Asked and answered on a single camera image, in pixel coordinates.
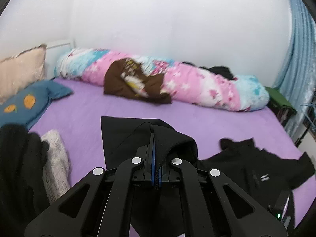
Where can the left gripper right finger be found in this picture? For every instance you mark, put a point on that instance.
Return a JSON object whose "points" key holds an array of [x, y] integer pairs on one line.
{"points": [[213, 205]]}

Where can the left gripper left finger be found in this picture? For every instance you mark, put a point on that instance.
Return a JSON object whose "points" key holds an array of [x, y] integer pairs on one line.
{"points": [[100, 203]]}

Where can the black jacket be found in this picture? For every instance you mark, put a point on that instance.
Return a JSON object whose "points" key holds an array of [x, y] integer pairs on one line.
{"points": [[259, 173]]}

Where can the black folded clothes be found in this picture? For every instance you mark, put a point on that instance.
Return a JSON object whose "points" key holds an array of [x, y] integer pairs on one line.
{"points": [[23, 194]]}

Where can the grey knit sweater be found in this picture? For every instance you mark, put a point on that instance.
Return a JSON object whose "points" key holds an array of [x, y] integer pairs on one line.
{"points": [[57, 168]]}

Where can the floral rolled quilt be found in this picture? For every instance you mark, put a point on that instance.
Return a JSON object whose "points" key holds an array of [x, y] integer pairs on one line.
{"points": [[184, 83]]}

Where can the blue cushion orange patches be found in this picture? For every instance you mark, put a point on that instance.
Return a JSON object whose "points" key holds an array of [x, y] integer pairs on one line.
{"points": [[28, 105]]}

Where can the green cloth on stand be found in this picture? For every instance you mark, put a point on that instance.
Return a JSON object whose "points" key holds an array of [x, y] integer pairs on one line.
{"points": [[279, 101]]}

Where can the brown printed garment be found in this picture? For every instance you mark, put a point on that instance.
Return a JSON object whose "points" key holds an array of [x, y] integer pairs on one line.
{"points": [[125, 78]]}

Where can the black garment on quilt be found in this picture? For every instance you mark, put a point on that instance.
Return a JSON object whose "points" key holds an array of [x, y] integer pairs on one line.
{"points": [[216, 70]]}

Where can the light blue curtain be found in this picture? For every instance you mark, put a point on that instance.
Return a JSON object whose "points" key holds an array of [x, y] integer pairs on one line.
{"points": [[296, 79]]}

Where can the beige pillow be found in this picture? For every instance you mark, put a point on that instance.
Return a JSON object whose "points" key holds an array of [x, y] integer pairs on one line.
{"points": [[21, 70]]}

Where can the blue wire hanger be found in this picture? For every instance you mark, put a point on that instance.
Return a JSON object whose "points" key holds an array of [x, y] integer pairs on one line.
{"points": [[309, 111]]}

